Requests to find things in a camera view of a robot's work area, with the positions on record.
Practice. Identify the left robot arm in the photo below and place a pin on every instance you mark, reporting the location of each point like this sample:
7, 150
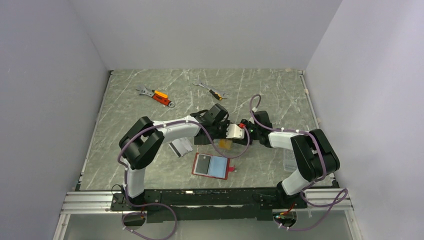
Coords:
140, 145

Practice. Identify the black yellow handled wrench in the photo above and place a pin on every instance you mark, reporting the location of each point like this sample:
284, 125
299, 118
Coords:
218, 95

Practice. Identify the single black VIP card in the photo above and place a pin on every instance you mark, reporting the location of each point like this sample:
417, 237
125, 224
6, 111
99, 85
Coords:
202, 164

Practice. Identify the silver VIP card stack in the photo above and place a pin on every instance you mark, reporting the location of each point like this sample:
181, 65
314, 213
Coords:
181, 146

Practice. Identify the clear plastic parts box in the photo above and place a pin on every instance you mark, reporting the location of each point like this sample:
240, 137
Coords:
289, 161

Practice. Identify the orange red adjustable wrench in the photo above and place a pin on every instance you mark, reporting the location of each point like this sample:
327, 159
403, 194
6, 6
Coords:
156, 95

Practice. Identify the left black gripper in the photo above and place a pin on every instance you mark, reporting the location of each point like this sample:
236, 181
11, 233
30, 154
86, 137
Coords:
223, 136

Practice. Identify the black aluminium base frame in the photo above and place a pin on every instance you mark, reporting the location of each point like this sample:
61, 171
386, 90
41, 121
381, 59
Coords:
161, 205

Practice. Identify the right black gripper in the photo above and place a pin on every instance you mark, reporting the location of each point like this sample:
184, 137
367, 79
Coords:
247, 124

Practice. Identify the black VIP card stack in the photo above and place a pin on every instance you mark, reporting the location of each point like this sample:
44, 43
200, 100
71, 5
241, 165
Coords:
201, 139

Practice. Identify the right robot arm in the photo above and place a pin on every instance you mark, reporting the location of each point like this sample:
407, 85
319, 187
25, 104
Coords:
314, 155

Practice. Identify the orange gold card stack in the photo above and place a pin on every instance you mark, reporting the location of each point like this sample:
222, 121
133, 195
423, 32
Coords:
225, 144

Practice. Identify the red leather card holder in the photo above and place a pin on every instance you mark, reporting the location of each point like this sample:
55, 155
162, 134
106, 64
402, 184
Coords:
219, 167

